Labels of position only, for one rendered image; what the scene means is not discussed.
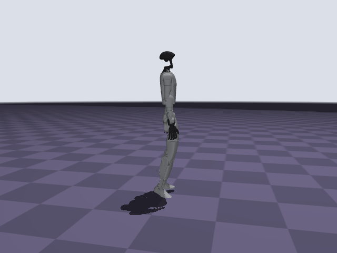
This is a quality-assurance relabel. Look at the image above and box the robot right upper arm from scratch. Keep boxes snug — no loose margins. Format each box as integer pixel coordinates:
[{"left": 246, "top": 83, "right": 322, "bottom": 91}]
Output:
[{"left": 163, "top": 73, "right": 172, "bottom": 101}]

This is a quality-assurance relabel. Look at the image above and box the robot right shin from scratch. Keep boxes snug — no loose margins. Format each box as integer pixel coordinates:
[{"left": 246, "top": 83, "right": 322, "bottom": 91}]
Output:
[{"left": 158, "top": 156, "right": 173, "bottom": 191}]

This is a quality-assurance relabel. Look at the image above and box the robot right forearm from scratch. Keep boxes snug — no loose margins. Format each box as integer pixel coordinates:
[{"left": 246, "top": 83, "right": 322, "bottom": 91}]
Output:
[{"left": 165, "top": 95, "right": 174, "bottom": 124}]

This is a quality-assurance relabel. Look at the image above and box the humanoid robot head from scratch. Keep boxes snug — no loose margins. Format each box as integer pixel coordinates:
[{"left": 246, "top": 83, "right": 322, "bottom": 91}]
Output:
[{"left": 160, "top": 51, "right": 175, "bottom": 72}]

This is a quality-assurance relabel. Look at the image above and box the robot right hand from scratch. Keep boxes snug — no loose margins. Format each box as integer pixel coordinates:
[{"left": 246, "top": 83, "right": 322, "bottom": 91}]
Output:
[{"left": 167, "top": 119, "right": 179, "bottom": 140}]

